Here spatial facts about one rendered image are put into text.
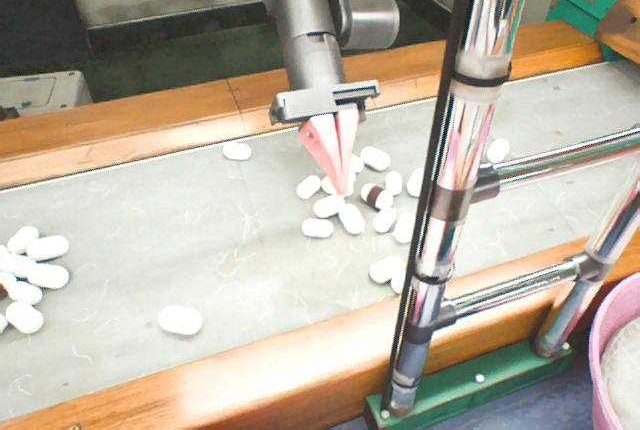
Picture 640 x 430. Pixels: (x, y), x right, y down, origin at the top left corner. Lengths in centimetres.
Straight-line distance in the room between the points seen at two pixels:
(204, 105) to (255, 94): 7
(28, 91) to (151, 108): 77
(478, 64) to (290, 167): 43
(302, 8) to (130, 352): 35
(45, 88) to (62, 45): 118
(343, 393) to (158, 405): 14
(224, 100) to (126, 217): 21
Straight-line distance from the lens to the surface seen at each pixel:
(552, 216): 60
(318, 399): 43
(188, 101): 70
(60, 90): 141
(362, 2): 55
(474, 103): 22
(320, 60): 49
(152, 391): 43
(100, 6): 260
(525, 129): 72
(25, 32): 260
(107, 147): 66
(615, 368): 52
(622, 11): 86
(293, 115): 46
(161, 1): 261
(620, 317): 55
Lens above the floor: 113
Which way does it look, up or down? 44 degrees down
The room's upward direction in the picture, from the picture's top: straight up
